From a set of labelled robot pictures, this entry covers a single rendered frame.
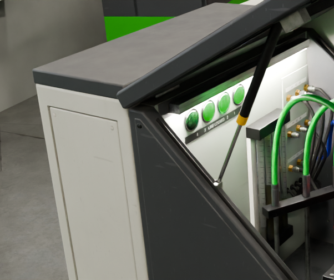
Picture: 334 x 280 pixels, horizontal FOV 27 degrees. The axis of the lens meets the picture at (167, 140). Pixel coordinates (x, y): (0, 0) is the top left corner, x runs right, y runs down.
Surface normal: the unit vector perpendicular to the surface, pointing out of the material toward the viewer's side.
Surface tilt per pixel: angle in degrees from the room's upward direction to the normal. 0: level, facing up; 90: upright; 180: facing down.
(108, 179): 90
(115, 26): 90
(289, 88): 90
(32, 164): 0
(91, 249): 90
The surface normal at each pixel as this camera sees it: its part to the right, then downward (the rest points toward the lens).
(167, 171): -0.63, 0.35
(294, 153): 0.77, 0.18
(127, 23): -0.40, 0.38
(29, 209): -0.10, -0.92
